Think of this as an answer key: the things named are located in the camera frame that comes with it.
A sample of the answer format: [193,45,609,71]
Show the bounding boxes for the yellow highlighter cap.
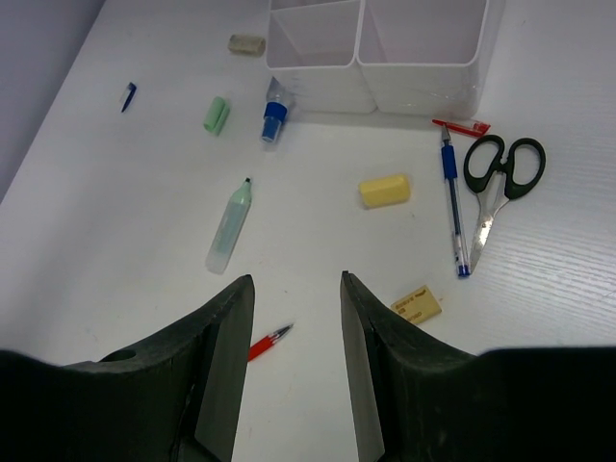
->
[358,173,411,209]

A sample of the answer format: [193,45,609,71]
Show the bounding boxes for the blue pen cap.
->
[120,82,138,114]

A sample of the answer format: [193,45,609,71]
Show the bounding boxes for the tan wooden eraser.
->
[391,285,442,325]

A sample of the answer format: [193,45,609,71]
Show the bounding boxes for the left white compartment organizer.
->
[266,1,376,114]

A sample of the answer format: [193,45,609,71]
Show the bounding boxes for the green highlighter cap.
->
[203,96,231,136]

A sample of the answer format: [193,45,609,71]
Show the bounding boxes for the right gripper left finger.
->
[1,275,254,461]

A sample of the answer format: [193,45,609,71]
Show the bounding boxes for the red gel pen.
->
[247,323,294,362]

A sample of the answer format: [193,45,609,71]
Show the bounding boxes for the grey beige eraser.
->
[227,34,266,58]

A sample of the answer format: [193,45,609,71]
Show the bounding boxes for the blue gel pen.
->
[441,125,471,278]

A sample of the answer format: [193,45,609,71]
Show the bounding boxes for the red pen cap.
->
[431,118,492,139]

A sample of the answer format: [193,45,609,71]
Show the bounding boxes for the black handled scissors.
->
[463,135,547,272]

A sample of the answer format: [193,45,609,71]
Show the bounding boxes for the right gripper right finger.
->
[341,272,615,461]

